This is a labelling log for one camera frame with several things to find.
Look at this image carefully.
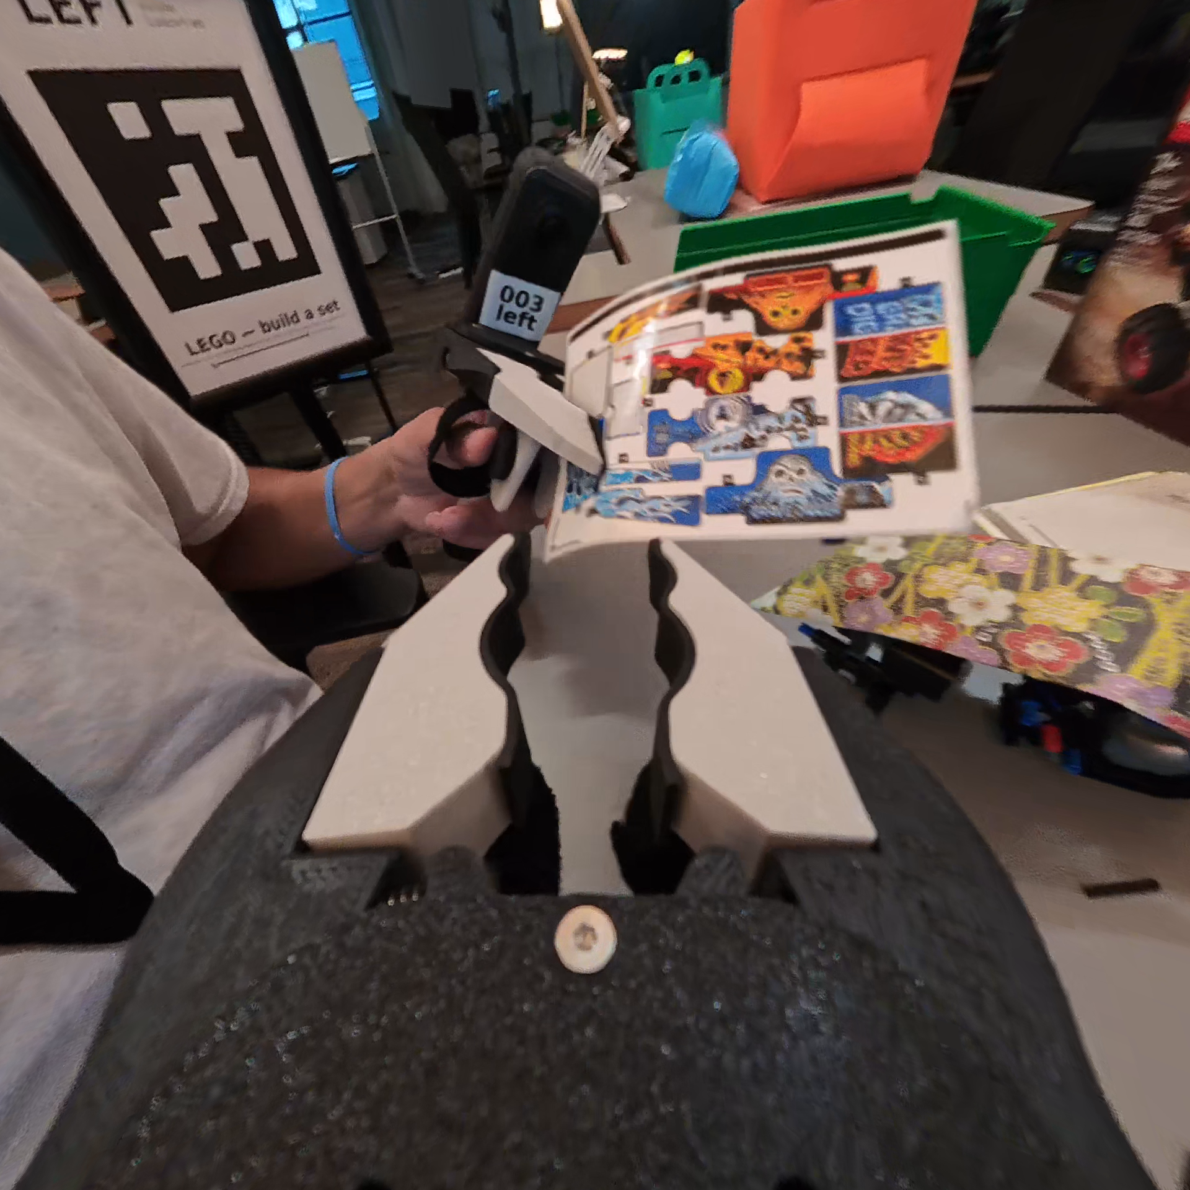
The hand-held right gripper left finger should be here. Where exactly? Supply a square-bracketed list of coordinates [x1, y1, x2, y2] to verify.
[303, 531, 561, 897]

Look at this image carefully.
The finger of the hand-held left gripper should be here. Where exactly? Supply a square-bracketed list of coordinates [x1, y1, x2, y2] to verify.
[483, 350, 609, 473]

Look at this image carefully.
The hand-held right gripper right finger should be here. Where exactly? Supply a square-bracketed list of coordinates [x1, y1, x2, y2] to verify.
[612, 537, 878, 897]

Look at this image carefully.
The printed sticker sheet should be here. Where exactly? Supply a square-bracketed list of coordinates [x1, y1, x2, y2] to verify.
[544, 219, 983, 565]

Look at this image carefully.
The black lego vehicle model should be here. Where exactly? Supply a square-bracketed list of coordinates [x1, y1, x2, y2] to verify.
[797, 620, 1190, 803]

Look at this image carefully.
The dark printed lego box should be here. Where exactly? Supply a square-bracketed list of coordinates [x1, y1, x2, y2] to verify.
[1044, 119, 1190, 445]

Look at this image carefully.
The person's left hand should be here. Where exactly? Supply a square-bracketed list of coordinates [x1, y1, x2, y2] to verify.
[357, 406, 551, 551]

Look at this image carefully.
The blue plastic bag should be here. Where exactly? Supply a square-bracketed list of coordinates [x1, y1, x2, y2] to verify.
[663, 119, 742, 221]

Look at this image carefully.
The green felt bag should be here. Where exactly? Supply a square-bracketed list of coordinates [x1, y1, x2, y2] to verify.
[632, 58, 727, 173]

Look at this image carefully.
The white flip chart easel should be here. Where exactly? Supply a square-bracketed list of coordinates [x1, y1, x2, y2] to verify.
[290, 39, 426, 282]

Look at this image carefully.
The blue wristband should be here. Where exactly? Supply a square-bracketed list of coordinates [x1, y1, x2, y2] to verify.
[321, 455, 375, 559]

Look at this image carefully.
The orange paper bag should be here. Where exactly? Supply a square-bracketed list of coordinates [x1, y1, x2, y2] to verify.
[724, 0, 979, 205]

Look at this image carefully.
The black white marker sign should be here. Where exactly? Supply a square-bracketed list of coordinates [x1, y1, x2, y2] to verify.
[0, 0, 394, 406]

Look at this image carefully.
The white instruction booklet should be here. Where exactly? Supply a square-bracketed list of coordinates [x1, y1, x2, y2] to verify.
[972, 470, 1190, 551]

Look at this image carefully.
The green plastic bin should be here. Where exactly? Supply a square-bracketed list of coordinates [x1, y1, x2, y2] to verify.
[673, 185, 1057, 360]

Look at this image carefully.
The black lanyard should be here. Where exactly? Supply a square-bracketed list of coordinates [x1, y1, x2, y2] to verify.
[0, 736, 156, 946]

